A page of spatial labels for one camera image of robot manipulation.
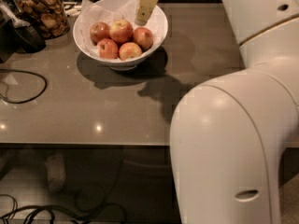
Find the black round appliance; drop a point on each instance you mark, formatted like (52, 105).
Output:
(23, 40)

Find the white paper bowl liner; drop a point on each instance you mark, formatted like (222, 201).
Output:
(102, 14)

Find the red apple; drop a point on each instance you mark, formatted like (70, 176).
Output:
(143, 37)
(99, 31)
(129, 50)
(121, 31)
(108, 49)

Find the silver spoon handle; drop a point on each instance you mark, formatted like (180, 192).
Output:
(17, 23)

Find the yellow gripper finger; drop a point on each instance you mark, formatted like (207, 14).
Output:
(143, 11)

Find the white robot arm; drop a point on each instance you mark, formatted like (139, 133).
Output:
(228, 134)

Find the glass jar of dried slices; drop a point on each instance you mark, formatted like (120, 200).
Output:
(48, 16)

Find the white ceramic bowl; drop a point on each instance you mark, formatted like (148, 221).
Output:
(124, 62)

